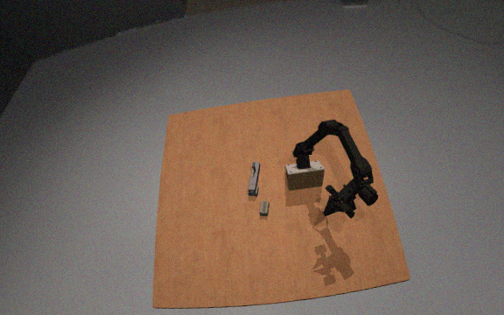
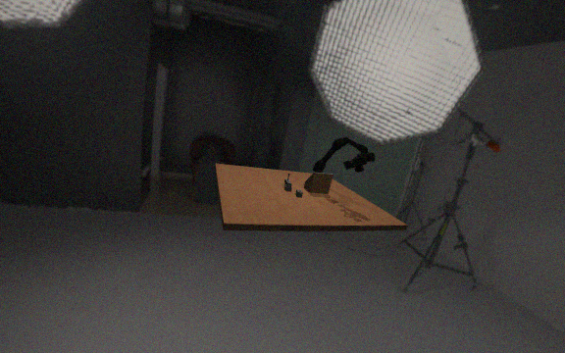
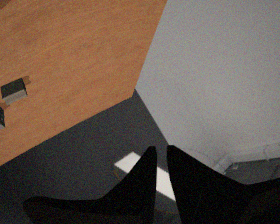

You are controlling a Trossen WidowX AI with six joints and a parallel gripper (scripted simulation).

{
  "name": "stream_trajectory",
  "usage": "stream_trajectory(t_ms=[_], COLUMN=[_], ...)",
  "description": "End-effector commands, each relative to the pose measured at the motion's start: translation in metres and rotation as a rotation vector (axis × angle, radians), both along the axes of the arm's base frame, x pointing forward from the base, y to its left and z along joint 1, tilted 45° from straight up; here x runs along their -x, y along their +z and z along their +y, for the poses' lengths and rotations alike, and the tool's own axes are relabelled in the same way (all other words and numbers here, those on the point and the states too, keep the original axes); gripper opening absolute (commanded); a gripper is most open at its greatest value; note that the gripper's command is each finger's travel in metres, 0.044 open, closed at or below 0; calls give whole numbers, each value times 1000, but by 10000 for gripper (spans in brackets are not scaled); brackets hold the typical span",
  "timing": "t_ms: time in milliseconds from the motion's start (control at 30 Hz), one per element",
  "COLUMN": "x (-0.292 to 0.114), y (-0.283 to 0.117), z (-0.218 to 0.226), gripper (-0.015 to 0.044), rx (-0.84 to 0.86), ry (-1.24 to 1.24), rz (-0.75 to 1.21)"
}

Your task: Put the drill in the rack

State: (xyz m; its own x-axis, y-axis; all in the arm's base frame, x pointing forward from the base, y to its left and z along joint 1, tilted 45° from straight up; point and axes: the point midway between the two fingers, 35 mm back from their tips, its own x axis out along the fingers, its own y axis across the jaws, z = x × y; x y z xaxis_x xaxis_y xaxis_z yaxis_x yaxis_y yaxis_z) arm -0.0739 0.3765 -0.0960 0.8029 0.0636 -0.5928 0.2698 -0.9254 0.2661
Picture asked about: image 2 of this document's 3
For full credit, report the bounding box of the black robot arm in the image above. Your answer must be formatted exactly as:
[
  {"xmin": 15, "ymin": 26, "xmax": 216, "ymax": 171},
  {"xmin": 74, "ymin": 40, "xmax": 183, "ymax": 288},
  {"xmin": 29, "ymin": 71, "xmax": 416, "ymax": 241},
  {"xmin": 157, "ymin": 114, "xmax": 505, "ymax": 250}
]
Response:
[{"xmin": 313, "ymin": 137, "xmax": 376, "ymax": 173}]

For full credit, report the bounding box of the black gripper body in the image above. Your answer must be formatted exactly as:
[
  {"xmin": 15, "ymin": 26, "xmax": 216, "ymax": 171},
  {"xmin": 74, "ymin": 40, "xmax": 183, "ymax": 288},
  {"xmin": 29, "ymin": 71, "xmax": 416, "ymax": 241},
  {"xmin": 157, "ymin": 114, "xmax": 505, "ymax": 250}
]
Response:
[{"xmin": 343, "ymin": 155, "xmax": 367, "ymax": 170}]

